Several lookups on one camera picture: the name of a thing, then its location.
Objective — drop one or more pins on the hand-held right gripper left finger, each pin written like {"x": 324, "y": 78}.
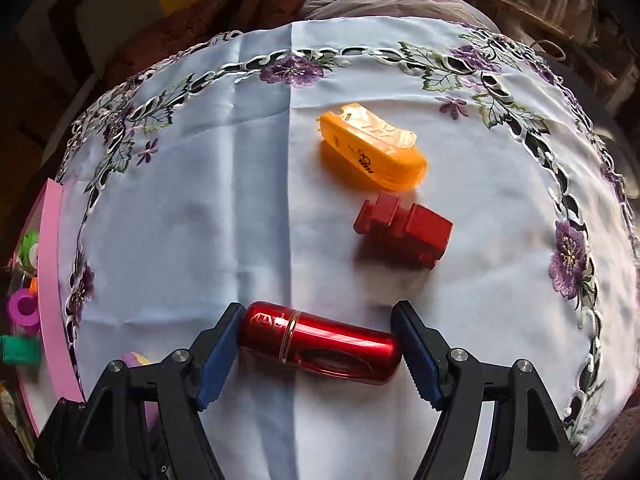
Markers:
{"x": 217, "y": 360}

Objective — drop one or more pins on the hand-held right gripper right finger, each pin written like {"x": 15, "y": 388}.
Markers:
{"x": 417, "y": 360}

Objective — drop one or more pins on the red metallic cylinder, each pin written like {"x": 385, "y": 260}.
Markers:
{"x": 320, "y": 345}

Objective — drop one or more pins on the pink plastic bin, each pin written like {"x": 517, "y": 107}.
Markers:
{"x": 50, "y": 270}

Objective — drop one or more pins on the green plastic block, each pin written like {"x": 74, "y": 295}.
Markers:
{"x": 20, "y": 350}

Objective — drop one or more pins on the orange plastic block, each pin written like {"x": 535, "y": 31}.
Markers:
{"x": 33, "y": 286}

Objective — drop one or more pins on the magenta plastic spool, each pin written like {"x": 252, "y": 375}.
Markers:
{"x": 22, "y": 310}

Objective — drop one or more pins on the red plastic block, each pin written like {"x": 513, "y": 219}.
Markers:
{"x": 415, "y": 232}

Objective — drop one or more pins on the white embroidered tablecloth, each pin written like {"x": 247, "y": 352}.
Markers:
{"x": 200, "y": 210}

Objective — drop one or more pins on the orange plastic case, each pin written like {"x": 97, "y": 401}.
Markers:
{"x": 380, "y": 160}

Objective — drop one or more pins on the wicker basket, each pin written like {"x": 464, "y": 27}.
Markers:
{"x": 615, "y": 450}

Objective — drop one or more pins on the brown blanket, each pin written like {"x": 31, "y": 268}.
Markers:
{"x": 210, "y": 15}

